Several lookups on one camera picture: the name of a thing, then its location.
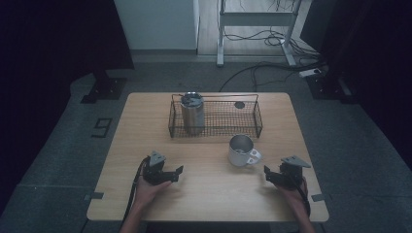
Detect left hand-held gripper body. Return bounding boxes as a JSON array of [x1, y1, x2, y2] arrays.
[[141, 150, 169, 186]]

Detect dark wire mesh basket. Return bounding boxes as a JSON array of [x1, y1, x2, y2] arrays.
[[167, 93, 264, 140]]

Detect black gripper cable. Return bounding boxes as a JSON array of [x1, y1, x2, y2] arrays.
[[290, 174, 312, 218], [121, 156, 150, 227]]

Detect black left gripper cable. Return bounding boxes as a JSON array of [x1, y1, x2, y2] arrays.
[[121, 156, 150, 227]]

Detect tangle of black floor cables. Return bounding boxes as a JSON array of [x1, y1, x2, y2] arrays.
[[219, 27, 328, 93]]

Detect steel tumbler with lid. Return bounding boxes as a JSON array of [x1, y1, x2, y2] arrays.
[[180, 91, 206, 136]]

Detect white power strip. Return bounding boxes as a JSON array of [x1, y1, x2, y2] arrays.
[[298, 67, 323, 79]]

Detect black stand base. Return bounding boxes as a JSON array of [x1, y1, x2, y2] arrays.
[[305, 72, 356, 105], [80, 69, 128, 105]]

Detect white desk frame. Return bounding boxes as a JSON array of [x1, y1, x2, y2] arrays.
[[216, 0, 304, 68]]

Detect white metal mug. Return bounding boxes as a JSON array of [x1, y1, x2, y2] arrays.
[[227, 134, 263, 168]]

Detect person's left hand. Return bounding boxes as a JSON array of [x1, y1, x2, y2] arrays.
[[133, 176, 173, 209]]

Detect person's right hand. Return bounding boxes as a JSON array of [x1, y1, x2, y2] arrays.
[[276, 177, 309, 210]]

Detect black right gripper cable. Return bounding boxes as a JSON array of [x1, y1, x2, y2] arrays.
[[290, 174, 312, 218]]

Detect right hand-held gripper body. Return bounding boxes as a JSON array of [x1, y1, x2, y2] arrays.
[[278, 154, 312, 189]]

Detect dark curtain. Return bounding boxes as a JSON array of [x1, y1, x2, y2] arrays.
[[0, 0, 135, 208], [299, 0, 412, 173]]

